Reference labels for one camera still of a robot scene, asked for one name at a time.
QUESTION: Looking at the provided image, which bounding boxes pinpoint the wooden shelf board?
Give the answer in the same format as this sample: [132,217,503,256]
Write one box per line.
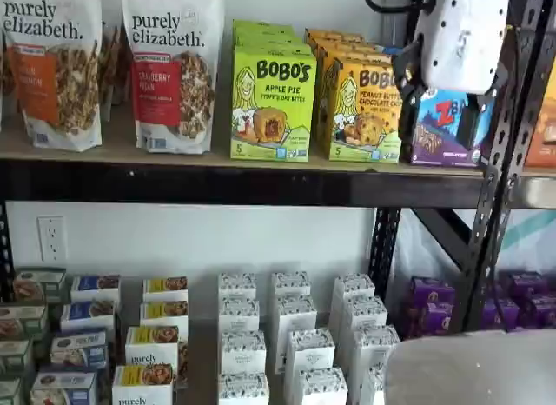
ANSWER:
[0,265,407,405]
[0,103,556,179]

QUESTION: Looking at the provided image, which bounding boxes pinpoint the black metal rack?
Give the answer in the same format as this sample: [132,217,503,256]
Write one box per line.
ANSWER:
[494,0,556,210]
[0,0,556,336]

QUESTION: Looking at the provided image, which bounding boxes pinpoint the yellow oat bites box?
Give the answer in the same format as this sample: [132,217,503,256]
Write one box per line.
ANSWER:
[229,43,318,163]

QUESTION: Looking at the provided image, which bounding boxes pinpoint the white teal plastic sheet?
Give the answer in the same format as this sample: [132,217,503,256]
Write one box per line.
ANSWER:
[398,207,556,295]

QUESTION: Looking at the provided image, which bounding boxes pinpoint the orange Bobo's peanut butter box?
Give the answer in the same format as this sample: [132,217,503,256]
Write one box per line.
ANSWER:
[303,28,365,43]
[321,58,403,165]
[309,38,380,54]
[315,49,393,67]

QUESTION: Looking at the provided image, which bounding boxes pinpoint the white speckled box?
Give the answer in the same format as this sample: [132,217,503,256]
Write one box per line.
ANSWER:
[333,273,376,302]
[217,371,268,405]
[217,271,259,302]
[270,271,312,300]
[221,329,268,376]
[360,364,393,405]
[340,295,389,333]
[275,294,318,333]
[218,296,261,335]
[283,328,336,375]
[296,367,349,405]
[348,324,401,368]

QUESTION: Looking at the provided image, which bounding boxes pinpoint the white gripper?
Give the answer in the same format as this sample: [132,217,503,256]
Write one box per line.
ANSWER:
[392,0,510,162]

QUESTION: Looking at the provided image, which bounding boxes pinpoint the green Bobo's apple pie box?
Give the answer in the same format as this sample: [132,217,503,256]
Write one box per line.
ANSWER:
[233,30,304,48]
[231,19,296,35]

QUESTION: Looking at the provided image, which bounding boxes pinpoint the white wall outlet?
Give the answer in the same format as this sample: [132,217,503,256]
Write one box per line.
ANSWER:
[36,215,67,263]

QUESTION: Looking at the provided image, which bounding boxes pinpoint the purple snack box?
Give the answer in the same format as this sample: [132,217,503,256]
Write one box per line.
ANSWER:
[524,293,556,329]
[505,270,552,298]
[479,297,521,331]
[409,277,458,307]
[403,302,456,340]

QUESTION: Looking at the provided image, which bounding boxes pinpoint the orange label granola bag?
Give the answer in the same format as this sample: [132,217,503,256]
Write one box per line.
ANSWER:
[0,0,105,153]

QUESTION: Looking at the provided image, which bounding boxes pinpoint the yellow oatmeal box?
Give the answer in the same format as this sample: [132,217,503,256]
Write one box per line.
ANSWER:
[139,300,189,331]
[142,276,189,303]
[125,325,181,368]
[111,363,175,405]

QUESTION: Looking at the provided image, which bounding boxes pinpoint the black cable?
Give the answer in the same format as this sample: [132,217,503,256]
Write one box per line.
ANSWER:
[362,0,436,17]

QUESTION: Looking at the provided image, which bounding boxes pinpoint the red label granola bag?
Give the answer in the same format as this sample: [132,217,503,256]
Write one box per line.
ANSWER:
[121,0,226,156]

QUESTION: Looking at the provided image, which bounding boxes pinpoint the orange snack box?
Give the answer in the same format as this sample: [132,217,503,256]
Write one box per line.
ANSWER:
[522,30,556,169]

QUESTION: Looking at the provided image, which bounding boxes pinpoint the blue oatmeal box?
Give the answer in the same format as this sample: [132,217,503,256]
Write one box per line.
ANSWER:
[30,370,99,405]
[50,330,109,372]
[69,274,122,305]
[60,300,116,335]

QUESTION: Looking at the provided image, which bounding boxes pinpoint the blue Zbar box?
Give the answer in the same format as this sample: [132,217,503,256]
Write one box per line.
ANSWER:
[409,86,496,168]

